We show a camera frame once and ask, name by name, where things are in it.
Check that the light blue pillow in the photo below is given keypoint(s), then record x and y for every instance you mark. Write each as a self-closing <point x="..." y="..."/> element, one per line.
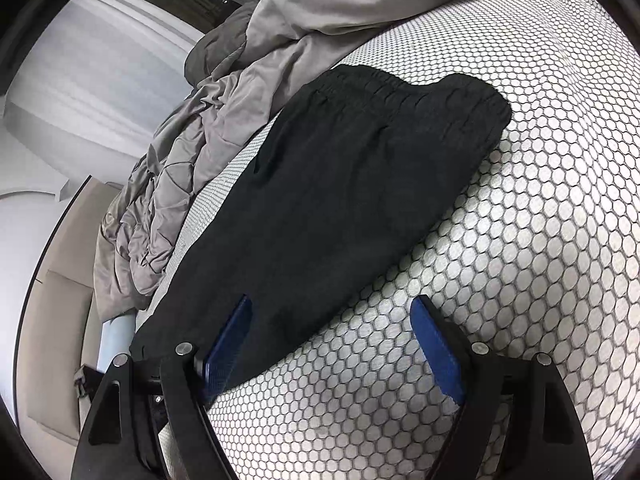
<point x="116" y="337"/>

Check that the white honeycomb mattress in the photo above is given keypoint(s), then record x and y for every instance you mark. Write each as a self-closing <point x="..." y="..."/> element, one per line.
<point x="538" y="254"/>

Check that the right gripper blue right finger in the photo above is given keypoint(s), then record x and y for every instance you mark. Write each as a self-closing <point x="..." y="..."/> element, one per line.
<point x="471" y="378"/>

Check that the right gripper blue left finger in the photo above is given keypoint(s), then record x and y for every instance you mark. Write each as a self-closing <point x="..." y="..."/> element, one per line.
<point x="192" y="378"/>

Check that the beige upholstered headboard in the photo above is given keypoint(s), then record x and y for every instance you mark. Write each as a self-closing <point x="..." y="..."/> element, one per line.
<point x="58" y="326"/>

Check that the black pants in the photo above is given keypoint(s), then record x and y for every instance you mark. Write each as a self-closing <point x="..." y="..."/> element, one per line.
<point x="355" y="170"/>

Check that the grey quilted duvet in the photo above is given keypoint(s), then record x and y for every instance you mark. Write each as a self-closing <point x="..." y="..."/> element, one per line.
<point x="241" y="74"/>

